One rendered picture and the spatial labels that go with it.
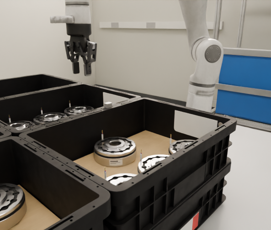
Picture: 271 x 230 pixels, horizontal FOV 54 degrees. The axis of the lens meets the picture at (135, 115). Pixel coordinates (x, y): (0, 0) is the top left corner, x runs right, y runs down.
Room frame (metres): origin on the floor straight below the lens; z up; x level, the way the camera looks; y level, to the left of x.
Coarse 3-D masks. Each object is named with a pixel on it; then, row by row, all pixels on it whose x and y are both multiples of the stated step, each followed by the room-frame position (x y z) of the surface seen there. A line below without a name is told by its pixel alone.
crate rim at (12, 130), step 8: (56, 88) 0.90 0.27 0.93; (64, 88) 0.92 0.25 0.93; (96, 88) 0.92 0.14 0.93; (104, 88) 0.90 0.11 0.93; (16, 96) 0.79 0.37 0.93; (24, 96) 0.81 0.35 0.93; (128, 96) 0.82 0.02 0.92; (136, 96) 0.79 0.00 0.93; (112, 104) 0.71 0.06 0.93; (88, 112) 0.64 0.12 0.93; (0, 120) 0.58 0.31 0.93; (56, 120) 0.58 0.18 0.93; (8, 128) 0.53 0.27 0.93; (32, 128) 0.53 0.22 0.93
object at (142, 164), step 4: (152, 156) 0.53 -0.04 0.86; (156, 156) 0.53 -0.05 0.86; (160, 156) 0.53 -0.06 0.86; (164, 156) 0.53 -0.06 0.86; (168, 156) 0.53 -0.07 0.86; (144, 160) 0.51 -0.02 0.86; (148, 160) 0.52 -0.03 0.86; (152, 160) 0.52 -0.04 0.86; (140, 164) 0.50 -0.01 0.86; (144, 164) 0.50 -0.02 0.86; (148, 164) 0.50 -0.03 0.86; (140, 168) 0.48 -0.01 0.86; (144, 168) 0.49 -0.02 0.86; (140, 172) 0.47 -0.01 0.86
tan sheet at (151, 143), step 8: (136, 136) 0.71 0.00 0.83; (144, 136) 0.71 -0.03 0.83; (152, 136) 0.71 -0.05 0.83; (160, 136) 0.71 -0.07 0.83; (136, 144) 0.66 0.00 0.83; (144, 144) 0.66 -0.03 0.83; (152, 144) 0.66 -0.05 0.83; (160, 144) 0.66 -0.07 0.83; (168, 144) 0.66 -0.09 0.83; (136, 152) 0.61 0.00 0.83; (144, 152) 0.61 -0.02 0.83; (152, 152) 0.61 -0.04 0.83; (160, 152) 0.61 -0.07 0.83; (80, 160) 0.57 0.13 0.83; (88, 160) 0.57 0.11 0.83; (136, 160) 0.57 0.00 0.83; (88, 168) 0.53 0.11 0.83; (96, 168) 0.53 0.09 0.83; (104, 168) 0.53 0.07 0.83; (112, 168) 0.53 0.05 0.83; (120, 168) 0.53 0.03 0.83; (128, 168) 0.53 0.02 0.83; (136, 168) 0.53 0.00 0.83
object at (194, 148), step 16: (96, 112) 0.64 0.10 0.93; (208, 112) 0.64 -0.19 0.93; (48, 128) 0.54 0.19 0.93; (224, 128) 0.53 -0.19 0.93; (32, 144) 0.45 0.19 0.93; (192, 144) 0.46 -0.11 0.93; (208, 144) 0.48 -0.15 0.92; (64, 160) 0.39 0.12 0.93; (176, 160) 0.40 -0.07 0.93; (96, 176) 0.34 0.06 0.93; (144, 176) 0.34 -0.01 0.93; (160, 176) 0.37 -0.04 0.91; (112, 192) 0.30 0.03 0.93; (128, 192) 0.31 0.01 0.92
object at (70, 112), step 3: (78, 105) 0.92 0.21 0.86; (81, 105) 0.92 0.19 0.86; (84, 105) 0.92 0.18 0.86; (66, 108) 0.89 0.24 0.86; (69, 108) 0.90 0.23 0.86; (87, 108) 0.89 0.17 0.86; (90, 108) 0.90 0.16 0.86; (93, 108) 0.89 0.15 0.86; (66, 111) 0.85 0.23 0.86; (69, 111) 0.86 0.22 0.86; (72, 111) 0.85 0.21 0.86; (81, 111) 0.85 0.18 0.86; (84, 111) 0.85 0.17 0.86; (66, 114) 0.84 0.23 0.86; (69, 114) 0.83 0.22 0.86; (72, 114) 0.83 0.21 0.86; (75, 114) 0.82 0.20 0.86
